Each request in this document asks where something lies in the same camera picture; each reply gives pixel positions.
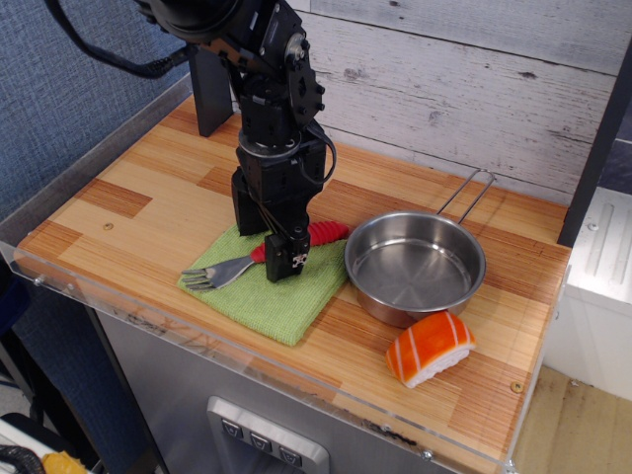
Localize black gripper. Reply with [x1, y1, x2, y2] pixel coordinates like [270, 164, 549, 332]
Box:
[231, 135, 326, 282]

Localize red handled metal fork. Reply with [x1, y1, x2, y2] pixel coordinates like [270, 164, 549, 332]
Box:
[181, 221, 349, 291]

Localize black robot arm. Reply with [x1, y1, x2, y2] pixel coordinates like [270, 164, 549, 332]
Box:
[139, 1, 336, 281]

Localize small steel pan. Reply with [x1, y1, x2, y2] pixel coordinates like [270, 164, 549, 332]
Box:
[344, 169, 495, 328]

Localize clear acrylic edge guard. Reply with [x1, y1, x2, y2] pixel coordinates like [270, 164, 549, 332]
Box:
[1, 237, 567, 473]

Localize salmon nigiri sushi toy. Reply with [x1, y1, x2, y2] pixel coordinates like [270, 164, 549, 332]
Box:
[385, 310, 477, 388]

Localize silver button control panel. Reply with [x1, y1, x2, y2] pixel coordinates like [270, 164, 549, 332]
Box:
[207, 396, 330, 474]

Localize yellow object at corner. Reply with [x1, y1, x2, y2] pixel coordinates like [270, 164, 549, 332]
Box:
[41, 451, 88, 474]

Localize white ribbed sink unit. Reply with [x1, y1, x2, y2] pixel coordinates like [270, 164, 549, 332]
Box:
[568, 188, 631, 303]

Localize dark left vertical post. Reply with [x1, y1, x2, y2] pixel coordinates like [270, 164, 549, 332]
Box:
[189, 49, 233, 137]

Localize dark vertical post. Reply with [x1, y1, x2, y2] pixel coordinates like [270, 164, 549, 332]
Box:
[557, 44, 631, 247]
[189, 49, 233, 137]

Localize black corrugated hose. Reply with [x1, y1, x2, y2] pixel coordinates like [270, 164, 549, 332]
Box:
[0, 442, 48, 474]

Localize dark right vertical post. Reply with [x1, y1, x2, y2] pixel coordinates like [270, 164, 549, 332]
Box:
[557, 44, 631, 247]

